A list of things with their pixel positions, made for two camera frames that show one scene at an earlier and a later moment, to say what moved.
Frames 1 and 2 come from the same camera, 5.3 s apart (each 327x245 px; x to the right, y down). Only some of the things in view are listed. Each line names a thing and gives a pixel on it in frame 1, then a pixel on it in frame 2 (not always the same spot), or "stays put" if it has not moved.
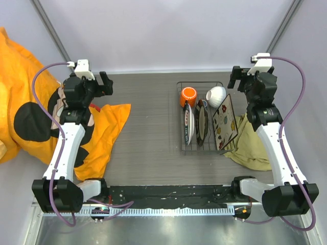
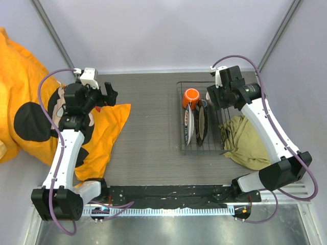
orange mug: x=188 y=93 stays put
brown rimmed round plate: x=202 y=124 stays put
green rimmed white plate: x=189 y=124 stays put
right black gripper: x=240 y=73 -> x=213 y=93
